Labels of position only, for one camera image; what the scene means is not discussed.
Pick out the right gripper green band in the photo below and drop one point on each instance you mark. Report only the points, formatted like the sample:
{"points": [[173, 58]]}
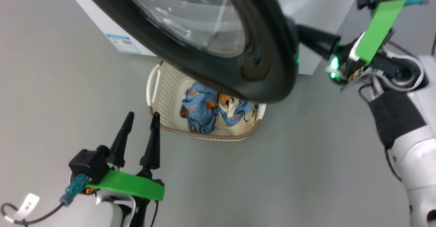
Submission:
{"points": [[378, 29]]}

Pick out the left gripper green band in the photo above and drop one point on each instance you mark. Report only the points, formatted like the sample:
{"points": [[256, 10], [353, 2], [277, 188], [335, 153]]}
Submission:
{"points": [[126, 184]]}

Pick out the black-rimmed glass washer door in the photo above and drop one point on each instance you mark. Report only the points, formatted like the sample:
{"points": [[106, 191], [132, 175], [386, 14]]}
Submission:
{"points": [[265, 77]]}

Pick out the blue garment with orange prints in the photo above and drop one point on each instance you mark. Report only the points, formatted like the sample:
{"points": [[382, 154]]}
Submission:
{"points": [[199, 111]]}

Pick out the cream and blue garment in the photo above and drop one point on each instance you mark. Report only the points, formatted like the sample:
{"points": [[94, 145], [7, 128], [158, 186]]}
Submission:
{"points": [[235, 113]]}

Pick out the white front-load washing machine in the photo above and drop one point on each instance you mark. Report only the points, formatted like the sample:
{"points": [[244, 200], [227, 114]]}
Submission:
{"points": [[313, 5]]}

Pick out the cream perforated laundry basket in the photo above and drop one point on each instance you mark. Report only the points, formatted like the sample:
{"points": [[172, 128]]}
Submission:
{"points": [[167, 94]]}

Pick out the blue energy label sticker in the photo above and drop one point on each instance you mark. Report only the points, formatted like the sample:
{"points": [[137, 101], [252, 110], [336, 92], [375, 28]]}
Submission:
{"points": [[123, 44]]}

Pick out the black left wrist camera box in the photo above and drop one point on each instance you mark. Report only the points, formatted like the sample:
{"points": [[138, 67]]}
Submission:
{"points": [[90, 162]]}

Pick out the teal left camera plug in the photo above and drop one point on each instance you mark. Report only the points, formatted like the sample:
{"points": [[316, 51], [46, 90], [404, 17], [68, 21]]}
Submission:
{"points": [[75, 188]]}

